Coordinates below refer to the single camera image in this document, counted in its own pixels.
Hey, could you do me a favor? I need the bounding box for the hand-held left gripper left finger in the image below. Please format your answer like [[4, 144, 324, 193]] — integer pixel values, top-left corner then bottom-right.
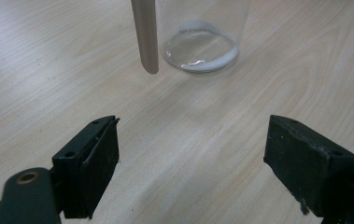
[[51, 115, 120, 219]]

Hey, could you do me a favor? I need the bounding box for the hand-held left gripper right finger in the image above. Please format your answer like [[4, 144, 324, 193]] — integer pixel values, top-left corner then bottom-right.
[[262, 114, 354, 217]]

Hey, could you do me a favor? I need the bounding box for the clear glass jar with lid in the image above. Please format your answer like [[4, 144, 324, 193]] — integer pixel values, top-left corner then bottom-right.
[[155, 0, 251, 75]]

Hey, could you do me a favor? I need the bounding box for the beige wooden stick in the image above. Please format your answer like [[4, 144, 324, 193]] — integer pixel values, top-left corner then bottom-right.
[[130, 0, 161, 76]]

